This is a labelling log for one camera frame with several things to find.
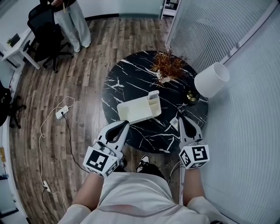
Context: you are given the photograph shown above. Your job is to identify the white power strip with cable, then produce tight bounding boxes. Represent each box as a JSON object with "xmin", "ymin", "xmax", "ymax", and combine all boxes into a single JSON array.
[{"xmin": 39, "ymin": 96, "xmax": 76, "ymax": 182}]

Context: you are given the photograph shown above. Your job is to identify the black desk sign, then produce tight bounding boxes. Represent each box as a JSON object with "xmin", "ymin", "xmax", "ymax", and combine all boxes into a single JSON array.
[{"xmin": 10, "ymin": 33, "xmax": 21, "ymax": 46}]

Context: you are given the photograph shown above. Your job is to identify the white desk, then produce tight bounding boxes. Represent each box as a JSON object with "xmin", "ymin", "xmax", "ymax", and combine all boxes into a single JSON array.
[{"xmin": 0, "ymin": 28, "xmax": 41, "ymax": 70}]

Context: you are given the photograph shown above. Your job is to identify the round black marble table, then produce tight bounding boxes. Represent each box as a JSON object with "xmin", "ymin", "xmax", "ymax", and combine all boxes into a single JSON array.
[{"xmin": 101, "ymin": 50, "xmax": 209, "ymax": 154}]

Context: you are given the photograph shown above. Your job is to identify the dried plant in white vase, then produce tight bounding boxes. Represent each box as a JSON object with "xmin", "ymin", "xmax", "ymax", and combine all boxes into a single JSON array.
[{"xmin": 150, "ymin": 45, "xmax": 191, "ymax": 84}]

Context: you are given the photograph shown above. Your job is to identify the white power cable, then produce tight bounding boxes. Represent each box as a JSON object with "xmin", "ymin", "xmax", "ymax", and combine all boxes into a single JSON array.
[{"xmin": 48, "ymin": 189, "xmax": 66, "ymax": 214}]

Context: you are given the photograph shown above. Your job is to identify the person's left forearm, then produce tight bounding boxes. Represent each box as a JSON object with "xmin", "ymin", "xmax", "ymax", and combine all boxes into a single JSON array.
[{"xmin": 72, "ymin": 172, "xmax": 105, "ymax": 210}]

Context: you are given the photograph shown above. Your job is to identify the black power cable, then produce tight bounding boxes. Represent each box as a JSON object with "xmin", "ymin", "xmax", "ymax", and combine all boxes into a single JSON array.
[
  {"xmin": 62, "ymin": 113, "xmax": 88, "ymax": 173},
  {"xmin": 40, "ymin": 188, "xmax": 59, "ymax": 224}
]

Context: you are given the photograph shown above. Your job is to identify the white shade table lamp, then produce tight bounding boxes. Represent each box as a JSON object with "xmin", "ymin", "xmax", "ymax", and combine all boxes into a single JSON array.
[{"xmin": 185, "ymin": 62, "xmax": 230, "ymax": 105}]

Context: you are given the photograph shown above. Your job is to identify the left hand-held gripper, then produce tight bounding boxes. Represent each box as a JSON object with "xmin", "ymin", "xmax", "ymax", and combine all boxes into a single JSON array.
[{"xmin": 82, "ymin": 120, "xmax": 130, "ymax": 178}]

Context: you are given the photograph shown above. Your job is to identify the right hand-held gripper cable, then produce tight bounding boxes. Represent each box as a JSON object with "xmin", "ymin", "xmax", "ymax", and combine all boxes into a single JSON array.
[{"xmin": 168, "ymin": 161, "xmax": 186, "ymax": 182}]

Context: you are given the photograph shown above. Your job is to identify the person's right forearm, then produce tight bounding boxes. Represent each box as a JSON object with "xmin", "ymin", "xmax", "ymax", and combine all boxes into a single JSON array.
[{"xmin": 182, "ymin": 167, "xmax": 206, "ymax": 207}]

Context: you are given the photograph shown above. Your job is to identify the white plastic tray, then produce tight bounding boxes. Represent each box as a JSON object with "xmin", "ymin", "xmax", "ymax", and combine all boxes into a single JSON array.
[{"xmin": 117, "ymin": 93, "xmax": 162, "ymax": 124}]

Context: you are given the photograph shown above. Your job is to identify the black office chair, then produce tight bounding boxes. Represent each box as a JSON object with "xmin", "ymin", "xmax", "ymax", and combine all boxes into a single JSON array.
[
  {"xmin": 0, "ymin": 80, "xmax": 27, "ymax": 130},
  {"xmin": 23, "ymin": 0, "xmax": 74, "ymax": 74}
]

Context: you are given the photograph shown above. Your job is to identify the small white remote control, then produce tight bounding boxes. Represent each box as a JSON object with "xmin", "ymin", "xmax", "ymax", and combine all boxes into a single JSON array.
[{"xmin": 169, "ymin": 117, "xmax": 180, "ymax": 130}]

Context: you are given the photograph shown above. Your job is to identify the white slatted window blinds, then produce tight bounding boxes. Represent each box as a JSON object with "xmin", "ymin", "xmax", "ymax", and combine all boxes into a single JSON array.
[{"xmin": 166, "ymin": 0, "xmax": 280, "ymax": 224}]

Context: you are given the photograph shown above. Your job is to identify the wooden hanger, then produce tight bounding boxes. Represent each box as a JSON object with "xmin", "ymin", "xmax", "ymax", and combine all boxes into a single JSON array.
[{"xmin": 62, "ymin": 0, "xmax": 72, "ymax": 13}]

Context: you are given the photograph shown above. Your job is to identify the black remote control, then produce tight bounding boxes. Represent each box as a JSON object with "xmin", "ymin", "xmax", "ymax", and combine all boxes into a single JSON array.
[{"xmin": 176, "ymin": 105, "xmax": 190, "ymax": 119}]

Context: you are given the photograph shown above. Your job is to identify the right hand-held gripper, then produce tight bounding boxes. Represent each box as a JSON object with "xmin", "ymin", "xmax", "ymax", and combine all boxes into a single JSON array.
[{"xmin": 178, "ymin": 117, "xmax": 210, "ymax": 169}]

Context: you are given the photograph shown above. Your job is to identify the person's white shirt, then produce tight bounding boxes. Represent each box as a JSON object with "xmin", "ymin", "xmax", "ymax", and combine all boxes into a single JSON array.
[{"xmin": 58, "ymin": 171, "xmax": 224, "ymax": 224}]

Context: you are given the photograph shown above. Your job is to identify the person's right shoe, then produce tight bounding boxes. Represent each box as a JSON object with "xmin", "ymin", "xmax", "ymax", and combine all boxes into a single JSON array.
[{"xmin": 136, "ymin": 154, "xmax": 151, "ymax": 172}]

